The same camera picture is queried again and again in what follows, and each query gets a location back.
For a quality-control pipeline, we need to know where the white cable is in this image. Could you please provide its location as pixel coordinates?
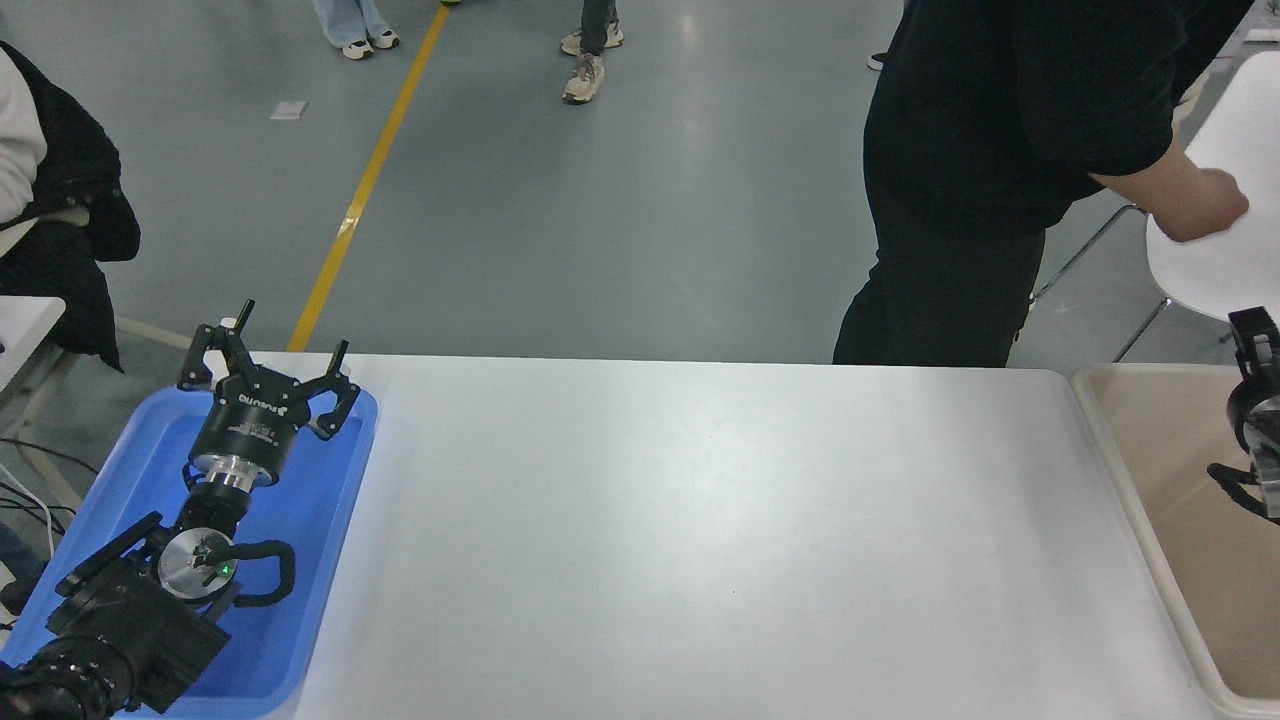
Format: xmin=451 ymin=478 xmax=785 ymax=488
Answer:
xmin=0 ymin=460 xmax=56 ymax=561

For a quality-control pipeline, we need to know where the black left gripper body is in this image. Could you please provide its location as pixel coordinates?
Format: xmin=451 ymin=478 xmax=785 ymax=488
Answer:
xmin=188 ymin=372 xmax=314 ymax=478

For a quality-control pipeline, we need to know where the large pale bin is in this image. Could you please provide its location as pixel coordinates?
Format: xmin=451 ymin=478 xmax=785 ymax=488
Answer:
xmin=1070 ymin=363 xmax=1280 ymax=720

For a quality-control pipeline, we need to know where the white chair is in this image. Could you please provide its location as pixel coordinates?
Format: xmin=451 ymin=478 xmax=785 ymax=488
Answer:
xmin=1030 ymin=50 xmax=1280 ymax=363

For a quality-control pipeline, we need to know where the standing person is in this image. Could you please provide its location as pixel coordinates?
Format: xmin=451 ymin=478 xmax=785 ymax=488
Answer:
xmin=832 ymin=0 xmax=1251 ymax=367

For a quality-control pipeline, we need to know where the black cable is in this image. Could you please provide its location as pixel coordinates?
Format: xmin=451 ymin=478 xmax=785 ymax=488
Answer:
xmin=0 ymin=437 xmax=101 ymax=476

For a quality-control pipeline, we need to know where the seated person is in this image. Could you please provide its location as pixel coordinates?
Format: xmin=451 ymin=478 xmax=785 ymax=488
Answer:
xmin=0 ymin=40 xmax=143 ymax=371

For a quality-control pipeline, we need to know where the blue plastic tray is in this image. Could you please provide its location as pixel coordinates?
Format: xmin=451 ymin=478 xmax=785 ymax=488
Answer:
xmin=0 ymin=385 xmax=381 ymax=719

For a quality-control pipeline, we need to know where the person's left hand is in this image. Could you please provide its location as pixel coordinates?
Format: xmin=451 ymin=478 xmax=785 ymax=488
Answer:
xmin=1152 ymin=168 xmax=1251 ymax=243

